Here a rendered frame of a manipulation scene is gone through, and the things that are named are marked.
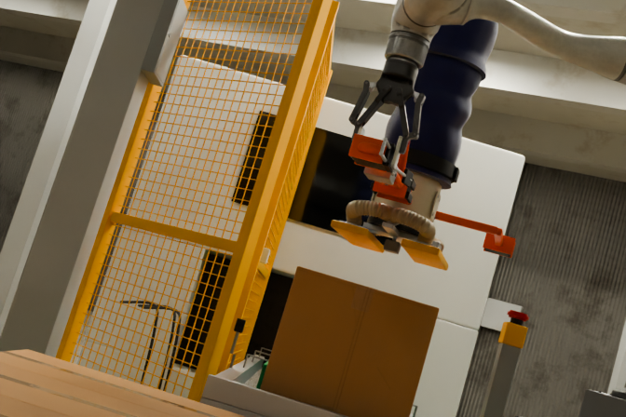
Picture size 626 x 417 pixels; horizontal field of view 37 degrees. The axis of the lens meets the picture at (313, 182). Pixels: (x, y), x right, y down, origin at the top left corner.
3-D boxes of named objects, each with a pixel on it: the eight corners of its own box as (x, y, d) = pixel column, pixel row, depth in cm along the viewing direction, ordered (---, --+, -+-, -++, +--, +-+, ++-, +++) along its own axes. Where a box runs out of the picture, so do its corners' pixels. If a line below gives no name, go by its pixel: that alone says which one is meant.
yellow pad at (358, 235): (350, 244, 278) (356, 228, 279) (383, 253, 276) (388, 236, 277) (329, 226, 246) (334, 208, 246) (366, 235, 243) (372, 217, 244)
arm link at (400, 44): (392, 42, 213) (385, 67, 212) (387, 27, 204) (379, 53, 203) (431, 51, 210) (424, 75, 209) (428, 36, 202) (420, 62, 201)
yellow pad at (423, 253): (413, 262, 274) (418, 245, 274) (447, 271, 271) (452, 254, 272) (400, 245, 241) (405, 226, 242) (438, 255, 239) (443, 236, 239)
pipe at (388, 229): (360, 235, 278) (366, 216, 279) (443, 257, 272) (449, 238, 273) (340, 214, 246) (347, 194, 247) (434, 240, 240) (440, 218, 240)
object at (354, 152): (354, 164, 208) (360, 142, 208) (387, 172, 206) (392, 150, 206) (347, 154, 199) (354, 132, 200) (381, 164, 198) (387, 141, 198)
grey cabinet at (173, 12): (149, 83, 344) (175, 7, 349) (163, 87, 344) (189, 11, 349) (140, 68, 325) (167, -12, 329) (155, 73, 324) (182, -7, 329)
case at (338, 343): (270, 396, 311) (306, 278, 317) (387, 433, 308) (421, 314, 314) (253, 410, 252) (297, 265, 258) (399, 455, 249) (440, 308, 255)
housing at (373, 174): (366, 179, 220) (372, 160, 220) (394, 185, 218) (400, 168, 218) (361, 172, 213) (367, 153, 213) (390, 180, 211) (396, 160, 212)
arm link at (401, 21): (381, 37, 212) (394, 20, 199) (401, -26, 214) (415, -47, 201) (427, 52, 213) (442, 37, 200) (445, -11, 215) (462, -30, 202)
